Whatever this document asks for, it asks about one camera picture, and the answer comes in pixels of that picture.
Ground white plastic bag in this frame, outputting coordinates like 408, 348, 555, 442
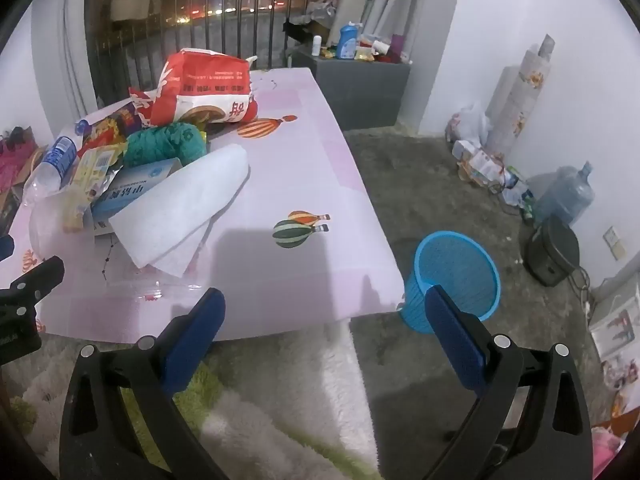
445, 101, 493, 148

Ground blue water jug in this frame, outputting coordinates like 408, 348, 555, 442
532, 161, 597, 228

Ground red white printed bag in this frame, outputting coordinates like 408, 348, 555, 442
129, 48, 260, 128

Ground pink cloth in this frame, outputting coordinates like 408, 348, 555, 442
592, 425, 631, 480

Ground blue detergent bottle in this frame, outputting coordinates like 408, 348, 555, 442
336, 21, 362, 61

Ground clear water bottle blue label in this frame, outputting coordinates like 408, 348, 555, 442
22, 135, 81, 206

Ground tall printed wallpaper roll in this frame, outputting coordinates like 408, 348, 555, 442
492, 34, 557, 156

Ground blue white carton box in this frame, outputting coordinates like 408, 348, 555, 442
90, 157, 183, 226

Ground white paper towel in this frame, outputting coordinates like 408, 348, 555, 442
107, 143, 251, 278

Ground pink printed tablecloth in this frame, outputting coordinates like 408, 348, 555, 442
0, 67, 406, 343

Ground wall socket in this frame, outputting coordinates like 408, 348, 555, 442
602, 227, 627, 261

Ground pile of snack packets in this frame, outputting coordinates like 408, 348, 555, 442
352, 40, 393, 63

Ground short printed wallpaper roll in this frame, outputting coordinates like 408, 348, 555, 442
487, 66, 523, 126

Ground white appliance with stickers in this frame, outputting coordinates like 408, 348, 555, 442
589, 290, 640, 396

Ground black rice cooker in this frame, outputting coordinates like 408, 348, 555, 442
517, 214, 581, 288

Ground teal crocheted cloth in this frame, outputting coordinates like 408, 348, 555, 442
122, 121, 208, 168

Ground metal balcony railing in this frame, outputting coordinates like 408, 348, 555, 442
85, 0, 346, 106

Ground pink bag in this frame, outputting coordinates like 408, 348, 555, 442
0, 126, 41, 196

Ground yellow snack packet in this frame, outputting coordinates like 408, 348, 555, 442
62, 142, 128, 233

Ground grey leaning rolls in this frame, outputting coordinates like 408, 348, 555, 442
345, 0, 463, 56

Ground blue mesh wastebasket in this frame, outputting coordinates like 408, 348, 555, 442
399, 231, 502, 335

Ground grey cabinet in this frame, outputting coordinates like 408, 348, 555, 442
290, 47, 412, 131

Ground purple yellow noodle packet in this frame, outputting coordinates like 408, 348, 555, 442
75, 100, 151, 156

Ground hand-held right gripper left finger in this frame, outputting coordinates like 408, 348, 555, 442
59, 287, 231, 480

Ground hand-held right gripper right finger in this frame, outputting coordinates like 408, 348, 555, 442
424, 284, 596, 480

